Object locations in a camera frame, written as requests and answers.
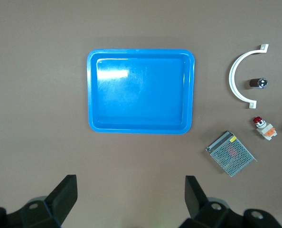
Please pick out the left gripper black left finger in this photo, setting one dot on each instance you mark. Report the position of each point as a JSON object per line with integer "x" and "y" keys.
{"x": 62, "y": 197}

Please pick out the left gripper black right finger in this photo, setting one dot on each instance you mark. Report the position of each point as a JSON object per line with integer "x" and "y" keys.
{"x": 198, "y": 199}

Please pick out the small black knob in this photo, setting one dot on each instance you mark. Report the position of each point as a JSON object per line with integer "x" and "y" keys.
{"x": 258, "y": 83}

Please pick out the metal mesh power supply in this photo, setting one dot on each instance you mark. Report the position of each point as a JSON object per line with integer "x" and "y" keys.
{"x": 231, "y": 154}

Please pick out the red button orange white body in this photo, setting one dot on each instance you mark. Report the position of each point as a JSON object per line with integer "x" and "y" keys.
{"x": 265, "y": 130}

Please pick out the blue plastic tray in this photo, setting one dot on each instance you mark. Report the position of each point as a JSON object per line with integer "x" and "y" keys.
{"x": 141, "y": 95}

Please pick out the large white curved bracket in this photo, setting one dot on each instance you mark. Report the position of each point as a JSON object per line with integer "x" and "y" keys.
{"x": 231, "y": 80}

